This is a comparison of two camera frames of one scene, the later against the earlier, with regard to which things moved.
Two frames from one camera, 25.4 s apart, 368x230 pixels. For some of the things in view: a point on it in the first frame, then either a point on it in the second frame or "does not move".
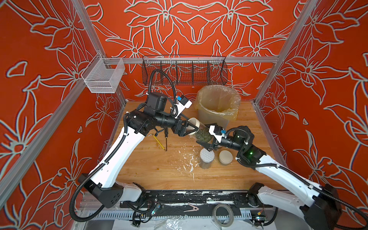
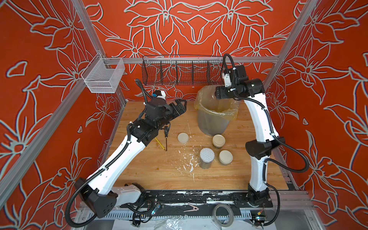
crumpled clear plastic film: x=173 y=223 does not move
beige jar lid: x=194 y=122 to x=183 y=137
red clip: x=194 y=208 does not move
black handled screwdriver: x=166 y=135 does not move
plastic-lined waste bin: x=218 y=100 does not move
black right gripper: x=209 y=145 to x=223 y=92
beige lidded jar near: x=225 y=157 does not move
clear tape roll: x=231 y=214 does not move
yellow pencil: x=159 y=143 does not move
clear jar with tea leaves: x=203 y=134 to x=213 y=95
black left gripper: x=182 y=131 to x=177 y=113
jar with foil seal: x=206 y=157 does not move
